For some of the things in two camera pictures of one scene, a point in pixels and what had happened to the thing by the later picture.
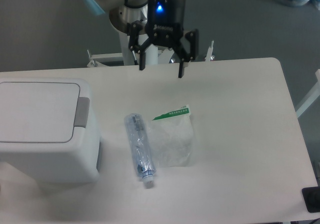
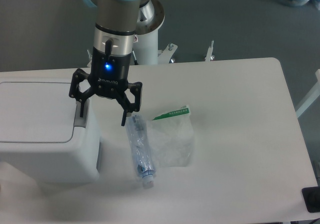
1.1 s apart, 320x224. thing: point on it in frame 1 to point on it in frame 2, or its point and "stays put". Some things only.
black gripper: (164, 26) to (109, 77)
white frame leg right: (315, 94) stays put
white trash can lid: (41, 112) stays put
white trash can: (49, 128) stays put
